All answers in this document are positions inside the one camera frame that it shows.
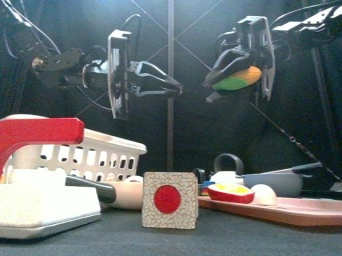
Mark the orange and green toy fruit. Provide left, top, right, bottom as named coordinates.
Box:
left=211, top=65, right=264, bottom=92

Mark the white plastic basket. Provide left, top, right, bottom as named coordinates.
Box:
left=4, top=128, right=149, bottom=183

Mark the small black toy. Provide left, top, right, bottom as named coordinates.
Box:
left=193, top=167, right=207, bottom=184

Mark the small blue toy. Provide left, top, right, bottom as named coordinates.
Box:
left=199, top=180, right=217, bottom=197

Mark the grey toy pot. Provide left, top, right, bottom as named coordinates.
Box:
left=241, top=171, right=305, bottom=198

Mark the red yellow toy fruit half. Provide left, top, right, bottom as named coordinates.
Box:
left=206, top=182, right=257, bottom=205

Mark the white toy egg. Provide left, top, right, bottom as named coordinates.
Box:
left=250, top=183, right=278, bottom=207

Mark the white toy cup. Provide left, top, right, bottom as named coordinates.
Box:
left=106, top=175, right=146, bottom=211

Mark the patterned card red circle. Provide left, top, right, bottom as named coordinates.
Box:
left=141, top=171, right=201, bottom=230

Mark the pink plastic tray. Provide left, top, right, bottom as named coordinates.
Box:
left=198, top=194, right=342, bottom=228

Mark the grey frame pole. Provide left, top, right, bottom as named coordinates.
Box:
left=166, top=0, right=177, bottom=173

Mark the black handled utensil in pot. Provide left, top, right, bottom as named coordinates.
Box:
left=242, top=161, right=325, bottom=177

